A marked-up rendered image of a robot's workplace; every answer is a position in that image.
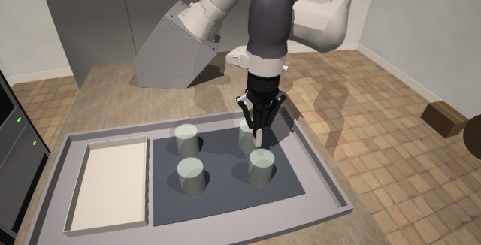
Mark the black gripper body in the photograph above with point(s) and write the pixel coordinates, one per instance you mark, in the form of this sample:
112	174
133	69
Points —
261	86

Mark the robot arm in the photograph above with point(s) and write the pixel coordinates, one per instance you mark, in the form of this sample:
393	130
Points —
321	27

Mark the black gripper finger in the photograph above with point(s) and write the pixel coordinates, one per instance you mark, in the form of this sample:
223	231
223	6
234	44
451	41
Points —
255	124
269	112

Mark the clear glass cylinder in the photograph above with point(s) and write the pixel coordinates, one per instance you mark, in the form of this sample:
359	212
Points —
246	138
260	167
187	141
191	175

